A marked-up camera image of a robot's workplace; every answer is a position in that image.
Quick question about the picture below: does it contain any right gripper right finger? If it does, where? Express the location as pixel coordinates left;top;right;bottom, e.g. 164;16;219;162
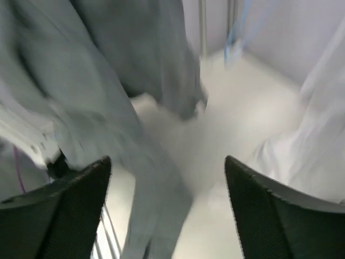
224;156;344;259

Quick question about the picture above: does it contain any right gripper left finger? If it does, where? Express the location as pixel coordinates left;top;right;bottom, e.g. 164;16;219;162
1;156;111;259

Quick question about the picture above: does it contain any grey shirt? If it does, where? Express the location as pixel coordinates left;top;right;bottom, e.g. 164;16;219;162
1;1;208;258

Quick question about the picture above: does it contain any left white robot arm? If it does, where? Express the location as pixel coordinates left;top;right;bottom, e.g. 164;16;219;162
1;105;69;178

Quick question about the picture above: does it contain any white shirt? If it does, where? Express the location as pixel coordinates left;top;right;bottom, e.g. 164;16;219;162
247;24;344;203

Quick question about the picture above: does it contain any empty light blue hanger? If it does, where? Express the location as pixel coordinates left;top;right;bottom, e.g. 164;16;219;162
223;0;270;65

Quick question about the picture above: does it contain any left rack upright pole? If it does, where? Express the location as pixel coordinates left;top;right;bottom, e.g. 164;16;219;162
198;0;239;58

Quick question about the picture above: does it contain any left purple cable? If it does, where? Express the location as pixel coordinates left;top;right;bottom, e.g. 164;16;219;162
12;145;27;195

